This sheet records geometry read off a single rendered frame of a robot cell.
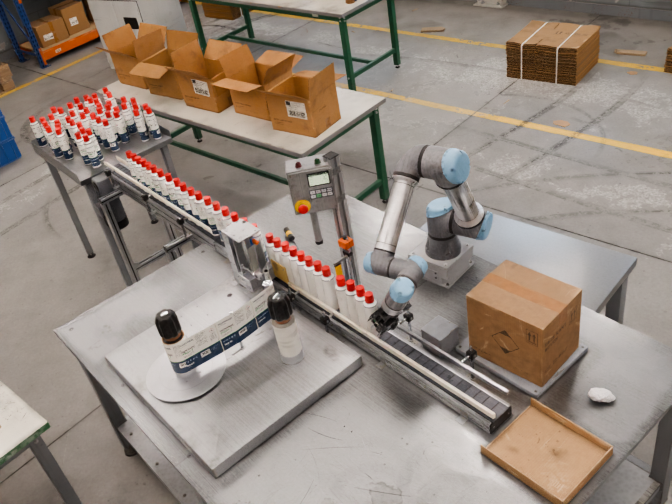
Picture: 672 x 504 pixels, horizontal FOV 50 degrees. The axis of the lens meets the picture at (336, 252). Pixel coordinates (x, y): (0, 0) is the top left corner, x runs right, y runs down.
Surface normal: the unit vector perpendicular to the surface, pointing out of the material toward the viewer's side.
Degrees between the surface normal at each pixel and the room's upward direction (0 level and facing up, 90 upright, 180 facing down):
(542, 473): 0
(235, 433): 0
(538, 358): 90
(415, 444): 0
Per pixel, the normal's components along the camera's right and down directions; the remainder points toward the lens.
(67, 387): -0.15, -0.79
